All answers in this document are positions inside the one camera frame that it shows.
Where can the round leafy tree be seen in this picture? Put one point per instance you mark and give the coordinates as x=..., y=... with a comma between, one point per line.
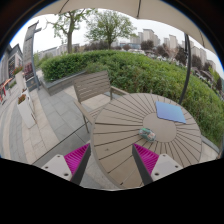
x=110, y=26

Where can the blue mouse pad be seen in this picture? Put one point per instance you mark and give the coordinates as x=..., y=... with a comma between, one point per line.
x=170, y=112

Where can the tall grey sign pillar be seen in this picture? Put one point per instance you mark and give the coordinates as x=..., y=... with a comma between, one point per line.
x=29, y=53

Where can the distant high-rise buildings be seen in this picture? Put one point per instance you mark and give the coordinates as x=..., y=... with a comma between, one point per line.
x=148, y=35

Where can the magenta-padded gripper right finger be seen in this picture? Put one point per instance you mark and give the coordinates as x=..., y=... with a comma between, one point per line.
x=146, y=158

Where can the transparent computer mouse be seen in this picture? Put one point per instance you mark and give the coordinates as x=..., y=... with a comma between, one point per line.
x=147, y=134

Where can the white planter box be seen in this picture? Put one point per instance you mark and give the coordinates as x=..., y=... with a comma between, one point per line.
x=26, y=110

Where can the tall thin-crowned tree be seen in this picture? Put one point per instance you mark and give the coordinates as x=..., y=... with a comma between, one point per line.
x=69, y=31

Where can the black curved umbrella pole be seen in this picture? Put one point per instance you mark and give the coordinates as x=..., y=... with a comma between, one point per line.
x=187, y=70

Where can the beige patio umbrella canopy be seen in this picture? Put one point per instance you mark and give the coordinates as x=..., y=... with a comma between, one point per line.
x=133, y=8

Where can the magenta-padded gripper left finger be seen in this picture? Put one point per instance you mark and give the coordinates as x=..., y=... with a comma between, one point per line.
x=76, y=158

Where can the green hedge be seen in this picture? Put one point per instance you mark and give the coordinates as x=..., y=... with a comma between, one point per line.
x=150, y=71

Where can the brown slatted outdoor chair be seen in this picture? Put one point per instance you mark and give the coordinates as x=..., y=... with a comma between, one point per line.
x=90, y=86

